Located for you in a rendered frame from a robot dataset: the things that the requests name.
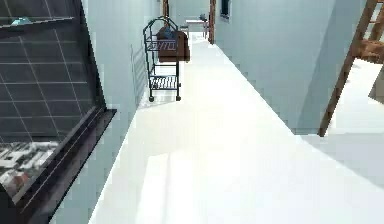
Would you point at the white table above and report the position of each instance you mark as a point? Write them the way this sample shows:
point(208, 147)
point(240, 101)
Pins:
point(196, 22)

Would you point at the large dark framed window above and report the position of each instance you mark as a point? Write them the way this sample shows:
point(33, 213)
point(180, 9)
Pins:
point(43, 83)

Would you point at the dark framed wall picture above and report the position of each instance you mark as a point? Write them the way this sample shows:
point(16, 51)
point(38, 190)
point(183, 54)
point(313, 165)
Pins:
point(225, 7)

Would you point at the brown wooden door frame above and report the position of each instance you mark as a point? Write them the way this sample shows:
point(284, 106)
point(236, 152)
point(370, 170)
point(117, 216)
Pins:
point(212, 20)

